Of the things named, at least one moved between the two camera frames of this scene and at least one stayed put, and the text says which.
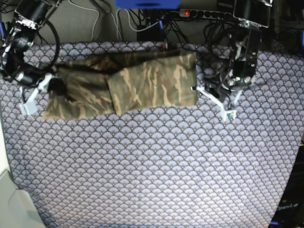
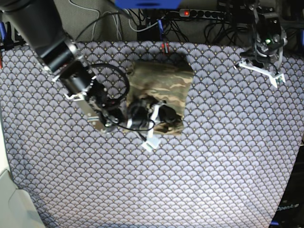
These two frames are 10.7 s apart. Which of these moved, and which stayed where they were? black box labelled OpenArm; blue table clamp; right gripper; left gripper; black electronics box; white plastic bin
Moved: left gripper; right gripper
Stayed: black electronics box; white plastic bin; black box labelled OpenArm; blue table clamp
